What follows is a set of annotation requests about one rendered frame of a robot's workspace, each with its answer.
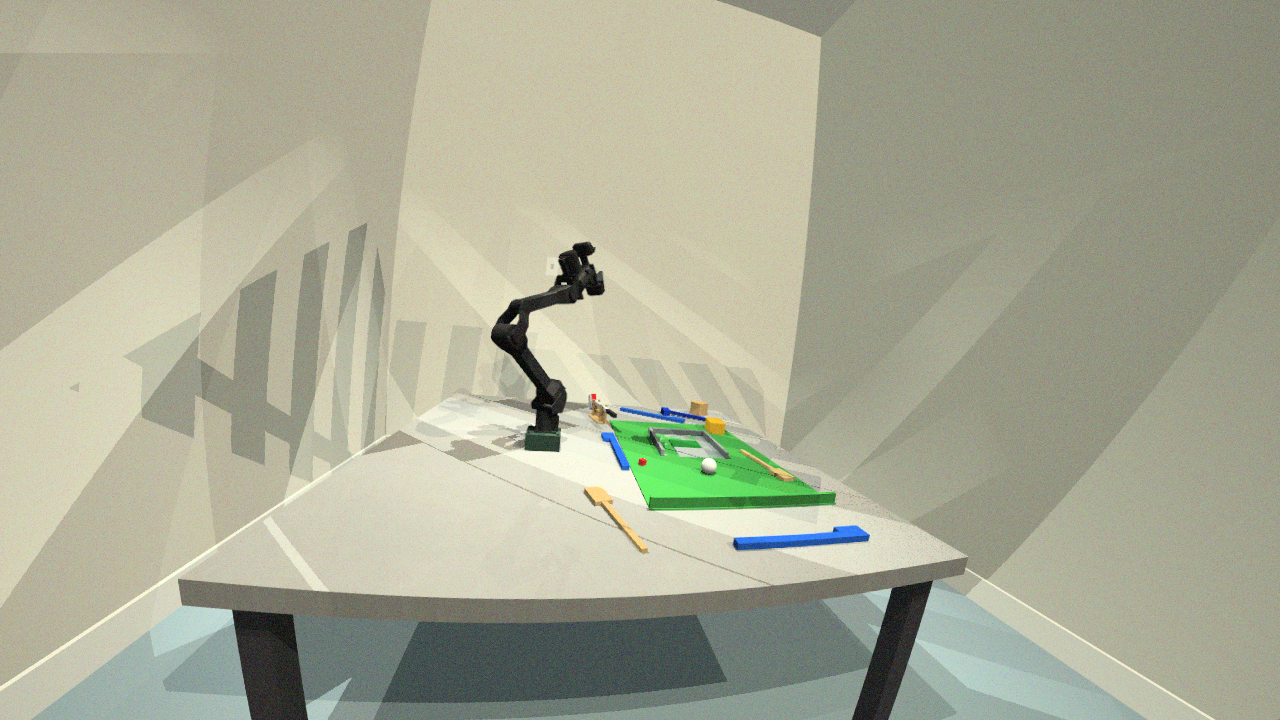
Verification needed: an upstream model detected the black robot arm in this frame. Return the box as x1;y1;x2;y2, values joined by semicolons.
492;250;589;434

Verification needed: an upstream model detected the green flat mat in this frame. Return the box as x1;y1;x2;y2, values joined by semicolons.
609;420;836;511

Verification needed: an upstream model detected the blue long bar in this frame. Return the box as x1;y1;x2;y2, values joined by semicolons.
660;407;705;421

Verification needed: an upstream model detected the blue l-shaped bar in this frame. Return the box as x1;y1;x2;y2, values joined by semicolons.
602;432;630;470
620;407;685;424
733;525;870;550

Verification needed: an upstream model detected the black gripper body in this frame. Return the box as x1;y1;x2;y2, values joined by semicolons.
572;241;605;296

